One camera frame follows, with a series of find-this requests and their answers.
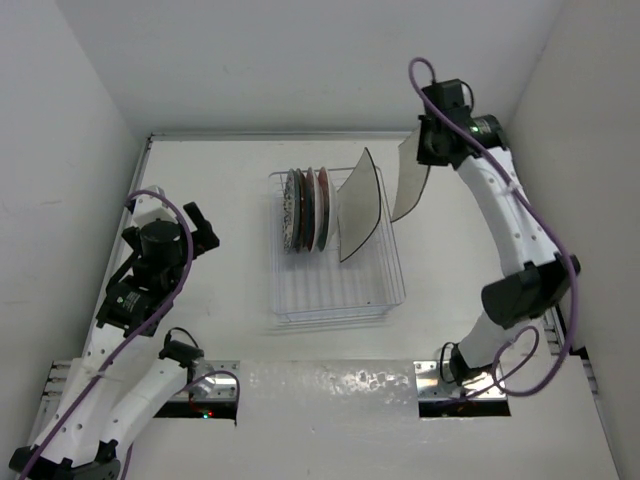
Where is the square grey plate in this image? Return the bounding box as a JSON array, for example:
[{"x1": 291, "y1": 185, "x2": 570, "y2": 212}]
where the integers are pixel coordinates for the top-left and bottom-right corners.
[
  {"x1": 338, "y1": 147, "x2": 381, "y2": 263},
  {"x1": 391, "y1": 129, "x2": 431, "y2": 223}
]

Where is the red floral round plate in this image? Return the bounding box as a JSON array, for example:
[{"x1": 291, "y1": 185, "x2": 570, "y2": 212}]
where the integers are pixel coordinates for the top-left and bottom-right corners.
[{"x1": 317, "y1": 167, "x2": 338, "y2": 251}]

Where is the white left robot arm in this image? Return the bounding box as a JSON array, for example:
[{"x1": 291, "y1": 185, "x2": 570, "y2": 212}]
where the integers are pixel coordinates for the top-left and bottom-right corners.
[{"x1": 9, "y1": 191, "x2": 220, "y2": 479}]

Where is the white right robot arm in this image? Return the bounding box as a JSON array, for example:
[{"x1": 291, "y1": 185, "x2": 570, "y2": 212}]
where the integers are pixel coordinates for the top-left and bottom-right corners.
[{"x1": 417, "y1": 79, "x2": 569, "y2": 385}]

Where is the black white speckled plate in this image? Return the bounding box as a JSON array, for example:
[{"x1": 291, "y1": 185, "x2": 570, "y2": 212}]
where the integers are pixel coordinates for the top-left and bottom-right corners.
[{"x1": 282, "y1": 169, "x2": 297, "y2": 253}]

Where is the white round plate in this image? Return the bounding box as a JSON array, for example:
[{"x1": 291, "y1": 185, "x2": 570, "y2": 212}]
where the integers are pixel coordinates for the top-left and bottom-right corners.
[{"x1": 314, "y1": 170, "x2": 323, "y2": 252}]

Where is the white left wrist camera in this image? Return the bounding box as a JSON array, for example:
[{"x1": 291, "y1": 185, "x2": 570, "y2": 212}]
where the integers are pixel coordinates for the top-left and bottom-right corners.
[{"x1": 125, "y1": 194, "x2": 178, "y2": 228}]

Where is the white wire dish rack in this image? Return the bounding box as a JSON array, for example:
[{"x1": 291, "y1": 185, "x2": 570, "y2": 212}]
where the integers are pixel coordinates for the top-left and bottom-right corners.
[{"x1": 268, "y1": 171, "x2": 406, "y2": 326}]

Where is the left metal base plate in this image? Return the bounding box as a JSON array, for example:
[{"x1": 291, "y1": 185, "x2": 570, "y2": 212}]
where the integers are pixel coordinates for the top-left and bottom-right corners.
[{"x1": 171, "y1": 360, "x2": 241, "y2": 404}]

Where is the metal base plate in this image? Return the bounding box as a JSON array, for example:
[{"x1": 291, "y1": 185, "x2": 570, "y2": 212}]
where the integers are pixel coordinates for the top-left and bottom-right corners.
[
  {"x1": 414, "y1": 360, "x2": 507, "y2": 404},
  {"x1": 171, "y1": 360, "x2": 241, "y2": 404}
]

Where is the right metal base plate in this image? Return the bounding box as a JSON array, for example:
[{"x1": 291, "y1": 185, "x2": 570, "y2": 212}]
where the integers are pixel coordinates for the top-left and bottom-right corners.
[{"x1": 414, "y1": 360, "x2": 507, "y2": 404}]

